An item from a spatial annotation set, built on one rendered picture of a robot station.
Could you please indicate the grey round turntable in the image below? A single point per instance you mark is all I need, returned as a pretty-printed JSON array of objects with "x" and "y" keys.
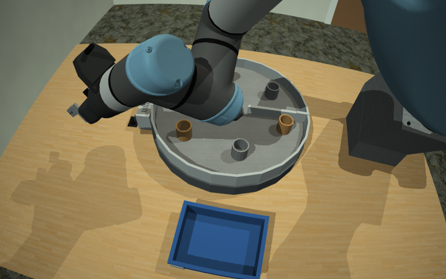
[{"x": 205, "y": 160}]

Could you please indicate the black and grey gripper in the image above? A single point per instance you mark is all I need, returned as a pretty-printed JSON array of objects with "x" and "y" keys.
[{"x": 93, "y": 66}]

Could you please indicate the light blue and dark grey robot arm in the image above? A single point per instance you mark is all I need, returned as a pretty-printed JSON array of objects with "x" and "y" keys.
[{"x": 407, "y": 39}]

